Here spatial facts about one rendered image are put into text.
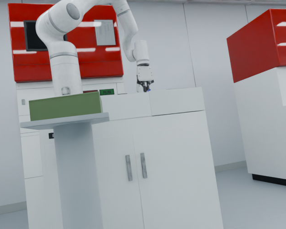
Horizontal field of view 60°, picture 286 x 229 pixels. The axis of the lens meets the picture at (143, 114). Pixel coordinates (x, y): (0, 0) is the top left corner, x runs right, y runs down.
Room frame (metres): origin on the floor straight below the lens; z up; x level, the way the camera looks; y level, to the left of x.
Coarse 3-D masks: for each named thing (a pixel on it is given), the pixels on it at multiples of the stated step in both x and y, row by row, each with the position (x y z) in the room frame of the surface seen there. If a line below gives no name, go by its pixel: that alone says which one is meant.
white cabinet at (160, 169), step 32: (96, 128) 1.34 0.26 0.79; (128, 128) 1.39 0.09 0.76; (160, 128) 1.44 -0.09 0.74; (192, 128) 1.49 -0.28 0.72; (96, 160) 1.33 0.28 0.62; (128, 160) 1.36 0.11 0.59; (160, 160) 1.43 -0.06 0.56; (192, 160) 1.48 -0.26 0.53; (128, 192) 1.37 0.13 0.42; (160, 192) 1.42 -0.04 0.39; (192, 192) 1.48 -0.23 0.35; (128, 224) 1.36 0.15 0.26; (160, 224) 1.41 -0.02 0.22; (192, 224) 1.47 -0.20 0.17
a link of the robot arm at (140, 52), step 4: (140, 40) 1.53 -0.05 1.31; (144, 40) 1.54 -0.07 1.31; (136, 44) 1.54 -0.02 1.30; (140, 44) 1.53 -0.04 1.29; (144, 44) 1.54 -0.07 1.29; (136, 48) 1.54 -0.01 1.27; (140, 48) 1.53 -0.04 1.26; (144, 48) 1.54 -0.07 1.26; (132, 52) 1.57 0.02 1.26; (136, 52) 1.55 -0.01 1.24; (140, 52) 1.53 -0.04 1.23; (144, 52) 1.53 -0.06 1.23; (136, 56) 1.55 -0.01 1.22; (140, 56) 1.53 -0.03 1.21; (144, 56) 1.53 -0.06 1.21; (148, 56) 1.56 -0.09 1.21; (136, 60) 1.56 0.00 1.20
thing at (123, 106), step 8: (104, 96) 1.35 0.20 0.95; (112, 96) 1.37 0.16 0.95; (120, 96) 1.38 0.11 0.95; (128, 96) 1.39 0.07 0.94; (136, 96) 1.41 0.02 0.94; (144, 96) 1.42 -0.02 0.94; (104, 104) 1.35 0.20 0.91; (112, 104) 1.36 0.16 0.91; (120, 104) 1.38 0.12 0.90; (128, 104) 1.39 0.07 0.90; (136, 104) 1.40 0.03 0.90; (144, 104) 1.42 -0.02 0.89; (104, 112) 1.35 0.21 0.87; (112, 112) 1.36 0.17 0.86; (120, 112) 1.38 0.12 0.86; (128, 112) 1.39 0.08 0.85; (136, 112) 1.40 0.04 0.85; (144, 112) 1.42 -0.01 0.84
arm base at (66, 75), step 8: (56, 56) 1.01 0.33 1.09; (64, 56) 1.01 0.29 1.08; (72, 56) 1.03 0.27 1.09; (56, 64) 1.01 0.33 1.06; (64, 64) 1.01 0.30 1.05; (72, 64) 1.03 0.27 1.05; (56, 72) 1.01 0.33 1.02; (64, 72) 1.01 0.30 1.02; (72, 72) 1.02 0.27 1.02; (56, 80) 1.02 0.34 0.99; (64, 80) 1.01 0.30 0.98; (72, 80) 1.02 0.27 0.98; (80, 80) 1.06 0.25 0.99; (56, 88) 1.02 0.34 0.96; (64, 88) 0.99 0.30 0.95; (72, 88) 1.02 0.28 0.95; (80, 88) 1.05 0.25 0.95; (56, 96) 1.02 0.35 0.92
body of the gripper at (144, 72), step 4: (144, 64) 1.53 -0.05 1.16; (140, 68) 1.54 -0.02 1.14; (144, 68) 1.55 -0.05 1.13; (148, 68) 1.56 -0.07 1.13; (136, 72) 1.57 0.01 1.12; (140, 72) 1.54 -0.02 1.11; (144, 72) 1.55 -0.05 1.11; (148, 72) 1.55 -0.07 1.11; (140, 76) 1.54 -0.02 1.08; (144, 76) 1.55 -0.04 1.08; (148, 76) 1.55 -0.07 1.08; (152, 76) 1.56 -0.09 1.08; (140, 80) 1.54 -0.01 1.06; (144, 80) 1.55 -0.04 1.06; (148, 80) 1.56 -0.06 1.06
